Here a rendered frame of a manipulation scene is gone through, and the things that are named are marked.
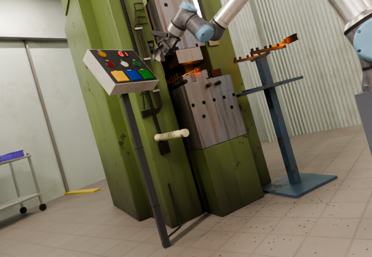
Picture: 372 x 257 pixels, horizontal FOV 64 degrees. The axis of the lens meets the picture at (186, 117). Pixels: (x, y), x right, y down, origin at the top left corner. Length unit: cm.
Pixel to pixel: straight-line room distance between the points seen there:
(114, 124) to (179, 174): 69
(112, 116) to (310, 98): 297
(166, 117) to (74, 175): 376
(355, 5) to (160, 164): 143
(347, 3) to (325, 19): 316
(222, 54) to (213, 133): 72
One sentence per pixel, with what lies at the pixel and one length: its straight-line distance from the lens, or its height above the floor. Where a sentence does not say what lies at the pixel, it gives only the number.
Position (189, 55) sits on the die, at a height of 111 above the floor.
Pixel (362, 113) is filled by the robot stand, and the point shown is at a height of 52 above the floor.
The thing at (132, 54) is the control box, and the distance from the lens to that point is 188.
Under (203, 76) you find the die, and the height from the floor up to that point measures 95.
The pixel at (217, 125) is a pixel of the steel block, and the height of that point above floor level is 59.
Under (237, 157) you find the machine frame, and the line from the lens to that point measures 211.
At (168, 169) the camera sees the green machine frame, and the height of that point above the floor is 39.
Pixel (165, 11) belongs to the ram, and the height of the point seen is 143.
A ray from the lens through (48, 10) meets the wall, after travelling 637.
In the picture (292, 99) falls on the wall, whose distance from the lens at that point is 461.
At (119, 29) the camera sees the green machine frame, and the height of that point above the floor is 140.
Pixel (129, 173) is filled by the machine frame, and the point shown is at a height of 39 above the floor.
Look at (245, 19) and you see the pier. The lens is 465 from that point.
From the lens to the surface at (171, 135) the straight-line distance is 176.
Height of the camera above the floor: 70
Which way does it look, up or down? level
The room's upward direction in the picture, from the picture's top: 16 degrees counter-clockwise
